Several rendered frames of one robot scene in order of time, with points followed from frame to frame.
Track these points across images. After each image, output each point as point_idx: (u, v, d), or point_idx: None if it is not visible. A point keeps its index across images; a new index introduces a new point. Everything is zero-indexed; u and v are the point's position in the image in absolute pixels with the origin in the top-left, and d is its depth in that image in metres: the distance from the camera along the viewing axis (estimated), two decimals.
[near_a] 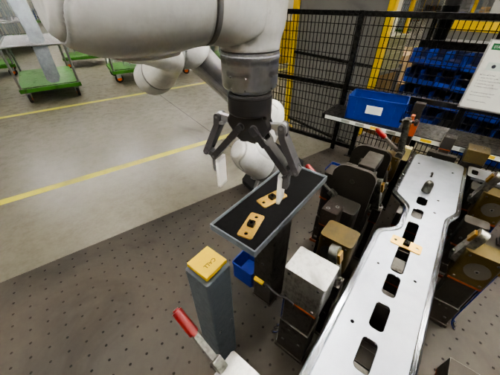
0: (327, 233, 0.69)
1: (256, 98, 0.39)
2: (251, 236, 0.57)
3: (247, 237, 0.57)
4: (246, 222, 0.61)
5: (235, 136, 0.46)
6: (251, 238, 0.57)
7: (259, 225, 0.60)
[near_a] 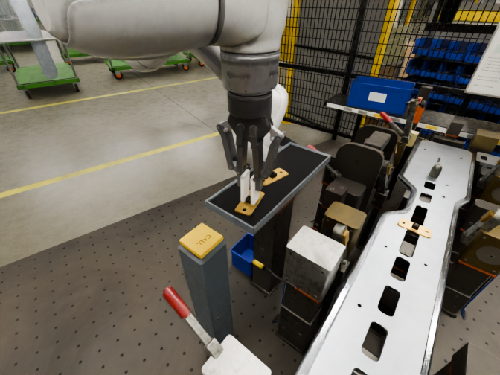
0: (332, 213, 0.65)
1: (256, 98, 0.39)
2: (251, 213, 0.53)
3: (245, 213, 0.53)
4: (245, 199, 0.56)
5: (241, 138, 0.45)
6: (250, 214, 0.52)
7: (258, 201, 0.56)
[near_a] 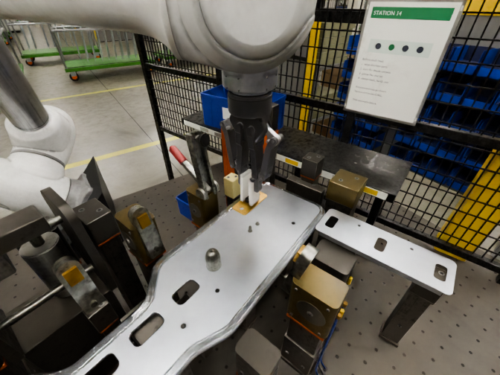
0: None
1: (251, 98, 0.39)
2: (246, 213, 0.53)
3: (241, 212, 0.53)
4: (245, 198, 0.56)
5: (240, 138, 0.45)
6: (245, 214, 0.52)
7: (258, 202, 0.55)
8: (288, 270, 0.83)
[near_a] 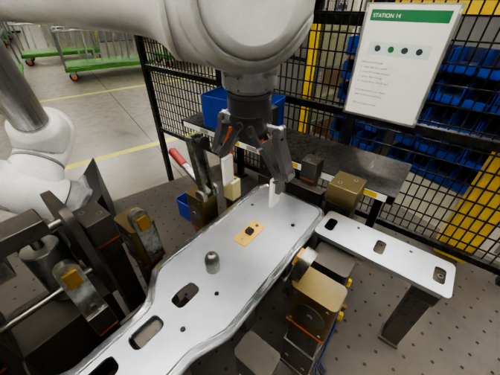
0: None
1: (250, 99, 0.39)
2: (246, 244, 0.58)
3: (241, 243, 0.59)
4: (245, 229, 0.62)
5: (235, 135, 0.46)
6: (245, 245, 0.58)
7: (257, 234, 0.61)
8: (287, 271, 0.83)
